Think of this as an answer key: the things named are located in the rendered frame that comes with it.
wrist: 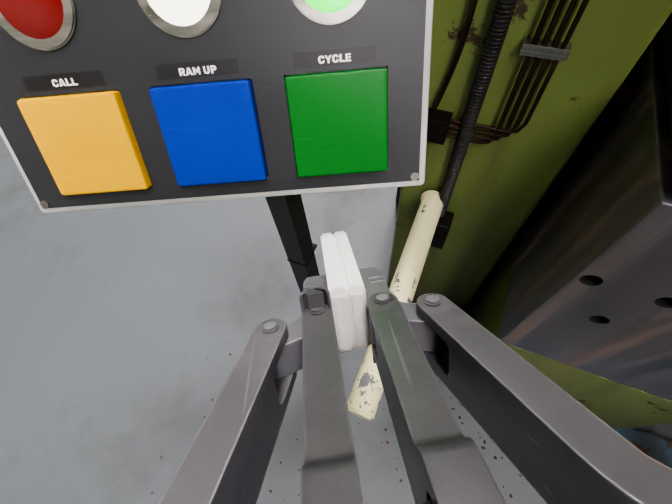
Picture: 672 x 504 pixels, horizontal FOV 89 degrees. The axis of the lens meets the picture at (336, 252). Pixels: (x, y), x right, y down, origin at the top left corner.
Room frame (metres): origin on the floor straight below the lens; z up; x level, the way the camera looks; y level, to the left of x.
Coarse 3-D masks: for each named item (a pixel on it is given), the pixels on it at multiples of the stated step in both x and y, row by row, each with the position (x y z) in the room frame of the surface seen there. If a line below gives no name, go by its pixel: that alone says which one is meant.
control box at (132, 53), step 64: (64, 0) 0.28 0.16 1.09; (128, 0) 0.28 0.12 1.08; (256, 0) 0.27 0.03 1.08; (384, 0) 0.26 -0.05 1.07; (0, 64) 0.27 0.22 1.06; (64, 64) 0.26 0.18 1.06; (128, 64) 0.26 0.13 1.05; (192, 64) 0.25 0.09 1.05; (256, 64) 0.25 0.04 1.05; (320, 64) 0.24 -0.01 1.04; (384, 64) 0.24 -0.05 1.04; (0, 128) 0.25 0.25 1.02; (128, 192) 0.21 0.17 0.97; (192, 192) 0.21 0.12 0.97; (256, 192) 0.20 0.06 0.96; (320, 192) 0.20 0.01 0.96
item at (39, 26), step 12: (0, 0) 0.28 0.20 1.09; (12, 0) 0.28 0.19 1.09; (24, 0) 0.28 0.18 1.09; (36, 0) 0.28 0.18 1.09; (48, 0) 0.28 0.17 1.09; (60, 0) 0.28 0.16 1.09; (12, 12) 0.28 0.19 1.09; (24, 12) 0.28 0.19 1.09; (36, 12) 0.28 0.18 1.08; (48, 12) 0.27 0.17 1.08; (60, 12) 0.27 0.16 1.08; (12, 24) 0.27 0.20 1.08; (24, 24) 0.27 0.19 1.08; (36, 24) 0.27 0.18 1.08; (48, 24) 0.27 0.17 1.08; (60, 24) 0.27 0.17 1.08; (36, 36) 0.27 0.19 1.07; (48, 36) 0.27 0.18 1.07
